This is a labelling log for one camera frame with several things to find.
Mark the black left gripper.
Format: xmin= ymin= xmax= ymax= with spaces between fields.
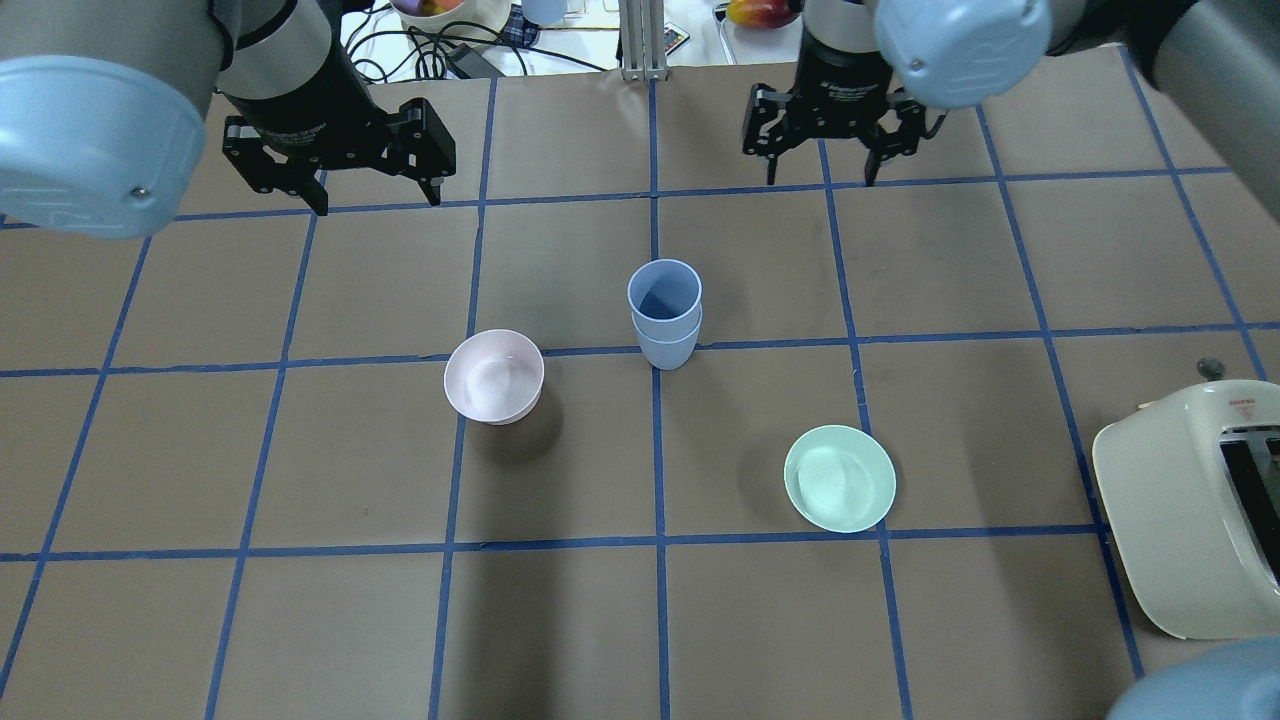
xmin=221 ymin=60 xmax=457 ymax=217

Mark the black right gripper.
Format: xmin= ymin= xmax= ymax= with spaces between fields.
xmin=742 ymin=29 xmax=947 ymax=188

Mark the blue cup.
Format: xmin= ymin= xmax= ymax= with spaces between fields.
xmin=632 ymin=307 xmax=704 ymax=372
xmin=627 ymin=258 xmax=703 ymax=342

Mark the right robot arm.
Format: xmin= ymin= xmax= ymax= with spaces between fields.
xmin=742 ymin=1 xmax=1277 ymax=211

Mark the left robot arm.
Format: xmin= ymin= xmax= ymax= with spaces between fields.
xmin=1 ymin=1 xmax=456 ymax=240

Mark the red apple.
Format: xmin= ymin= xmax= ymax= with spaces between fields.
xmin=724 ymin=0 xmax=805 ymax=29

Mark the pink bowl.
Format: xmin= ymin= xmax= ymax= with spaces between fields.
xmin=443 ymin=329 xmax=545 ymax=425

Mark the mint green bowl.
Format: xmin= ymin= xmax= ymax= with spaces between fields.
xmin=783 ymin=424 xmax=899 ymax=534

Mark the cream white toaster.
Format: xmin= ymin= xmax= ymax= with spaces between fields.
xmin=1091 ymin=379 xmax=1279 ymax=641

